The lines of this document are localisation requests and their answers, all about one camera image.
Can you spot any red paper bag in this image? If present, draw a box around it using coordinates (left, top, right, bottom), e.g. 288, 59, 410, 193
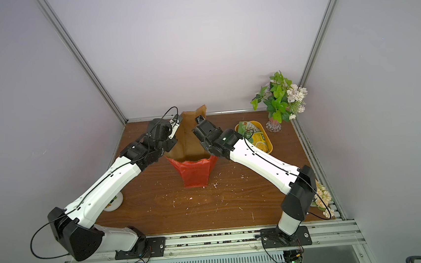
165, 105, 218, 189

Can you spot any green yellow condiment packet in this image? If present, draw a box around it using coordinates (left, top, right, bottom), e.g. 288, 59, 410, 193
249, 131, 270, 153

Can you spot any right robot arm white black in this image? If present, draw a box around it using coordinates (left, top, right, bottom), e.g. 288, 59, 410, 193
192, 116, 317, 236

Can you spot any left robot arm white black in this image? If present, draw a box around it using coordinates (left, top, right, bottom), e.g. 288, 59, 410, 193
47, 114, 182, 261

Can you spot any yellow plastic tray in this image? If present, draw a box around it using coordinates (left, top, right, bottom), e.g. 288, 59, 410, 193
235, 121, 273, 154

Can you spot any pink glass vase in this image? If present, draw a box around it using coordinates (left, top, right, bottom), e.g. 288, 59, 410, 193
266, 118, 282, 133

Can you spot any small red flower pot plant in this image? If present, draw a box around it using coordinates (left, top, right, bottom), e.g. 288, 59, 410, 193
104, 192, 124, 212

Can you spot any green plant with white flowers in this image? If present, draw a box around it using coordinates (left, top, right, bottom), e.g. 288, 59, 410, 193
250, 70, 308, 123

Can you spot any small cream flower pot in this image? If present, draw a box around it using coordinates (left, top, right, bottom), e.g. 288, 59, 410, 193
311, 180, 334, 219

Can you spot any right circuit board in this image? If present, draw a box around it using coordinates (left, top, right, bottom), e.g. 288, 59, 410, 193
283, 250, 304, 263

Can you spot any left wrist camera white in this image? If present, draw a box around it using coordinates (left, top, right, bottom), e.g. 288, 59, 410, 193
168, 114, 182, 139

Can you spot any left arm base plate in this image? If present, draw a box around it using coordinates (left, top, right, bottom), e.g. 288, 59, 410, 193
115, 237, 166, 260

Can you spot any aluminium front rail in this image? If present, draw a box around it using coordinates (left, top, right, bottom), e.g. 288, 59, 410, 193
61, 218, 367, 263

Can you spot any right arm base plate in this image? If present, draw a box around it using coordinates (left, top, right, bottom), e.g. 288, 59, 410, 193
258, 226, 313, 249

